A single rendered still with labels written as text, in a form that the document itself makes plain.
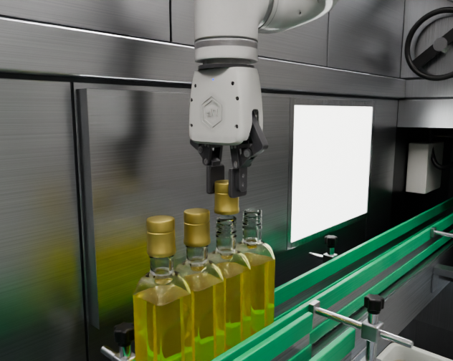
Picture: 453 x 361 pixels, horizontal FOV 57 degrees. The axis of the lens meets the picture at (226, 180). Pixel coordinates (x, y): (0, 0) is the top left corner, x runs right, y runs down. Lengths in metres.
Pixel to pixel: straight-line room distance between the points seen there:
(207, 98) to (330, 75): 0.56
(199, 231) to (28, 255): 0.23
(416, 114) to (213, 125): 1.05
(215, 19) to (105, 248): 0.34
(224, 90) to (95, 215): 0.25
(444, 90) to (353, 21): 0.41
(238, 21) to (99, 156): 0.25
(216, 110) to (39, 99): 0.22
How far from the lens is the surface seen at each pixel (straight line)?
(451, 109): 1.48
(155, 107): 0.65
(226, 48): 0.54
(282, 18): 0.62
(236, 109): 0.53
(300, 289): 0.87
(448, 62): 1.49
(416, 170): 1.65
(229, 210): 0.57
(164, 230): 0.50
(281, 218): 0.92
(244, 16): 0.55
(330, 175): 1.09
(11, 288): 0.61
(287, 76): 0.92
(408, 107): 1.52
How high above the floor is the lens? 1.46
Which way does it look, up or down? 9 degrees down
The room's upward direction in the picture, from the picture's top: straight up
